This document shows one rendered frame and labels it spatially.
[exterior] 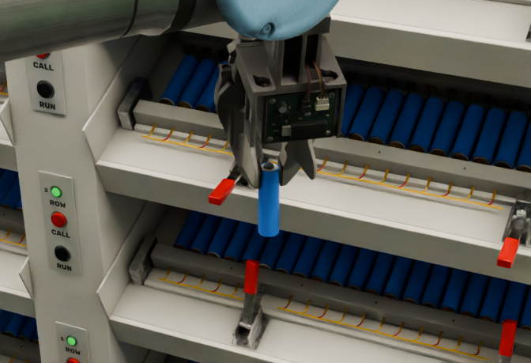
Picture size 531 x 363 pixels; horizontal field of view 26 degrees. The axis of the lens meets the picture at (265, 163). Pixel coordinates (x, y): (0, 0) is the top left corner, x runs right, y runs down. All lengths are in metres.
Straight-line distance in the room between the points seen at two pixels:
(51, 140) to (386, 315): 0.39
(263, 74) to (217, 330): 0.46
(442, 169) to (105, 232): 0.37
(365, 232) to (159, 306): 0.29
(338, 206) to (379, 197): 0.04
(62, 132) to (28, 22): 0.65
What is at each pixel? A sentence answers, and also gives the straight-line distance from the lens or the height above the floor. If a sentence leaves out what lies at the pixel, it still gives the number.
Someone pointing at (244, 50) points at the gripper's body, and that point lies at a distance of 0.87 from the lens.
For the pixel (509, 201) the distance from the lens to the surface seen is 1.07.
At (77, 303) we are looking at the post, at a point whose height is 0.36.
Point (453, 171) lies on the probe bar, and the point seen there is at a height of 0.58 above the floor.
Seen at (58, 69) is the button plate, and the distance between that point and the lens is 1.14.
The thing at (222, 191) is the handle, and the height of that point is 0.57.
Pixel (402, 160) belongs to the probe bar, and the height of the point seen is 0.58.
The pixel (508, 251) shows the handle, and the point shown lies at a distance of 1.00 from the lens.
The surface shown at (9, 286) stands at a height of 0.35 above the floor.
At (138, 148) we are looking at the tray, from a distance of 1.17.
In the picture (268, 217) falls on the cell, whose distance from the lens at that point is 0.98.
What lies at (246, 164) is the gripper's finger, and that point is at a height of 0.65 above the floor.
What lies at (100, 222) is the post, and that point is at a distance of 1.21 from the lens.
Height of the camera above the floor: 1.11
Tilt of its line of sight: 29 degrees down
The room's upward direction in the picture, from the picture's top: straight up
